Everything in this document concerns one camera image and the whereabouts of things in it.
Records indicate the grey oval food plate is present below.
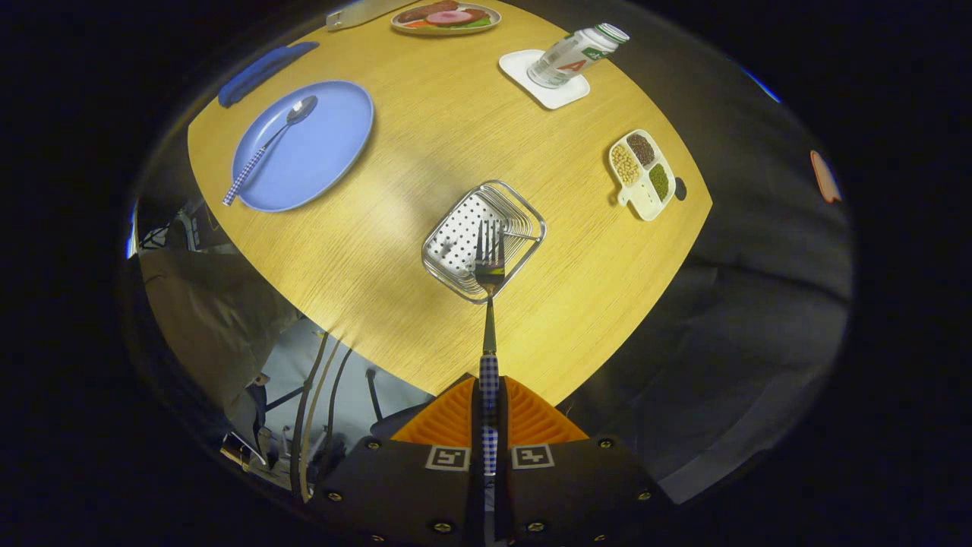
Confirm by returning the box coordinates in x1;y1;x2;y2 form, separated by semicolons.
390;2;502;36

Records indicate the pile of yellow soybeans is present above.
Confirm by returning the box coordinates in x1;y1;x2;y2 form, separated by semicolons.
612;144;641;186

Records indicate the checkered handle fork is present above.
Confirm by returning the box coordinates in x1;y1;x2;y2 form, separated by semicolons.
472;219;508;547

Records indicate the blue round plate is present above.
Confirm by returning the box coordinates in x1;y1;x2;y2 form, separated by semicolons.
230;80;375;213

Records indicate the white toaster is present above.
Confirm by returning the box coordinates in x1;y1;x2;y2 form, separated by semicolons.
326;0;418;31

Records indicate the metal wire basket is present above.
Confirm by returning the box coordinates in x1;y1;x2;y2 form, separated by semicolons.
421;179;548;305

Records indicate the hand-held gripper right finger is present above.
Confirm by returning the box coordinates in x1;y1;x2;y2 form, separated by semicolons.
495;374;677;547

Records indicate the brown meat slice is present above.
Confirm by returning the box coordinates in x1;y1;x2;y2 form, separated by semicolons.
396;2;460;22

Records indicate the blue folded cloth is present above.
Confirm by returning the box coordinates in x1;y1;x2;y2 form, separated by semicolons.
218;41;320;109

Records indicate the white drink bottle green cap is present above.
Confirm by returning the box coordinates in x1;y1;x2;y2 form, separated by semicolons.
526;23;630;90

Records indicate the white divided dish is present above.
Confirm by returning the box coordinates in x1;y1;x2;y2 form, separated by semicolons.
607;129;677;223

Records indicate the beige cable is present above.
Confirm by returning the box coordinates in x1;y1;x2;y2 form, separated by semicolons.
301;338;342;502

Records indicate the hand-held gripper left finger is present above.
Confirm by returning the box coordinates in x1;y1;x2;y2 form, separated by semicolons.
304;374;485;547

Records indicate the checkered handle spoon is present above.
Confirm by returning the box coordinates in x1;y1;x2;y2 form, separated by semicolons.
222;95;319;207

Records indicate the white square coaster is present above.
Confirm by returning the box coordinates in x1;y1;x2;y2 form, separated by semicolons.
499;49;591;110

